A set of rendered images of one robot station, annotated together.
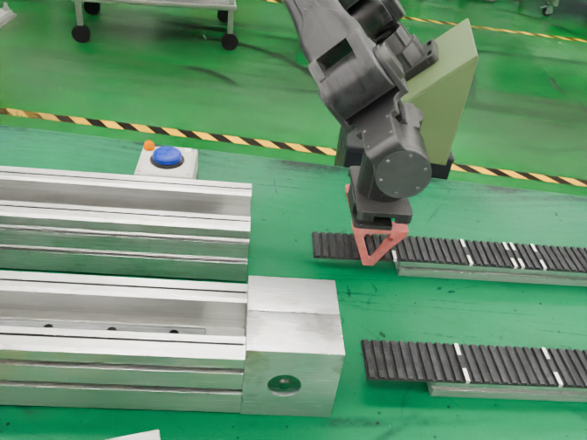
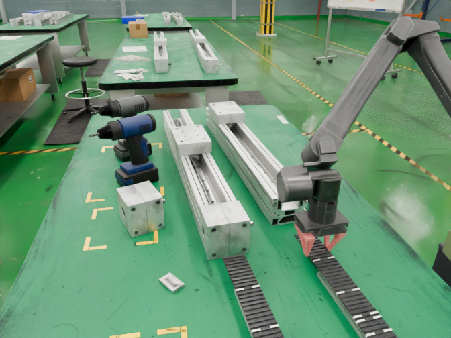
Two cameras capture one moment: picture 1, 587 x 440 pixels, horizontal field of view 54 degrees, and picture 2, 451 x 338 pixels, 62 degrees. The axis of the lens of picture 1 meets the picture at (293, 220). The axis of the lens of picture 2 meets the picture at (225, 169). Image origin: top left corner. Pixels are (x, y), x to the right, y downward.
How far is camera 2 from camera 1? 0.81 m
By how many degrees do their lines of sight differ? 68
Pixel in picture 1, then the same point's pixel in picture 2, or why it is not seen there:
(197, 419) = (194, 229)
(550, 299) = not seen: outside the picture
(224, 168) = (352, 204)
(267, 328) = (212, 208)
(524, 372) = (254, 315)
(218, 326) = not seen: hidden behind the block
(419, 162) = (283, 184)
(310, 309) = (227, 216)
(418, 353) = (246, 273)
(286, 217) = not seen: hidden behind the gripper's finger
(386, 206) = (306, 219)
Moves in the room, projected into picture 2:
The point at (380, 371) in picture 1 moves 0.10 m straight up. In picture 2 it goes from (227, 259) to (227, 222)
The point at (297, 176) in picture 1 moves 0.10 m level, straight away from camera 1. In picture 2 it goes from (373, 227) to (409, 224)
